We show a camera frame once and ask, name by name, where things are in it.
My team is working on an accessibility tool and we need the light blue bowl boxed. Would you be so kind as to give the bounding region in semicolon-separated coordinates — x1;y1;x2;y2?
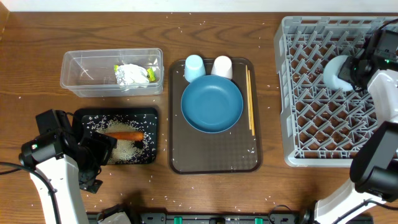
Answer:
323;55;353;91

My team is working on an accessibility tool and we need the orange carrot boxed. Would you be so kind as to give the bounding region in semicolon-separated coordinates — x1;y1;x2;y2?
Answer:
105;131;144;141

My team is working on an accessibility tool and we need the pile of white rice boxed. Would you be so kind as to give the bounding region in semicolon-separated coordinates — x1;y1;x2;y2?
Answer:
81;113;157;165

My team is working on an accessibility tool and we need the white wrapper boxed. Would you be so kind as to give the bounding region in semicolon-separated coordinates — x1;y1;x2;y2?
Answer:
116;63;150;86

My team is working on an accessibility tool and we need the wooden chopstick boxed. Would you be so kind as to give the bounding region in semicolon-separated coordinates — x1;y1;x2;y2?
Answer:
245;65;252;131
249;70;255;136

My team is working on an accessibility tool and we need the dark blue plate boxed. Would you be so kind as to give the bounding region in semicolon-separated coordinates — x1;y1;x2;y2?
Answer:
180;75;244;134

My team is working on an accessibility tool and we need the light blue cup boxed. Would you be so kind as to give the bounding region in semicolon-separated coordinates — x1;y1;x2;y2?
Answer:
184;55;206;83

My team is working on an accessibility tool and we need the white cup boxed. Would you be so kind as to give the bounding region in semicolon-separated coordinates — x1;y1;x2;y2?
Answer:
211;55;233;80

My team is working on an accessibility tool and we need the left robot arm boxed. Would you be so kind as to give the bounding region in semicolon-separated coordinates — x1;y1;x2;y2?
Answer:
19;128;130;223

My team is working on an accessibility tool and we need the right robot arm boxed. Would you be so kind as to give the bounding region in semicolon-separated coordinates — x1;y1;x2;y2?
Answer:
299;70;397;223

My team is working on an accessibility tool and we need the grey dishwasher rack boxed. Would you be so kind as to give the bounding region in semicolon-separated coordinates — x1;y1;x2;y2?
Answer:
274;16;397;167

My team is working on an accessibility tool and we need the black plastic tray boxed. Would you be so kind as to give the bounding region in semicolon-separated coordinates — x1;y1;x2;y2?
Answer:
72;108;158;155

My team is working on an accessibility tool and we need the clear plastic container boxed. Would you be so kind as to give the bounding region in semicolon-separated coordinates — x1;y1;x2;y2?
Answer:
60;48;164;97

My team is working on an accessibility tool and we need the dark brown serving tray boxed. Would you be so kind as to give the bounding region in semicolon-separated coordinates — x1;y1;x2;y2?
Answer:
168;58;262;174

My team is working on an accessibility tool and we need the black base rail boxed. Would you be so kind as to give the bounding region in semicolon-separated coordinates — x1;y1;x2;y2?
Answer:
86;212;374;224

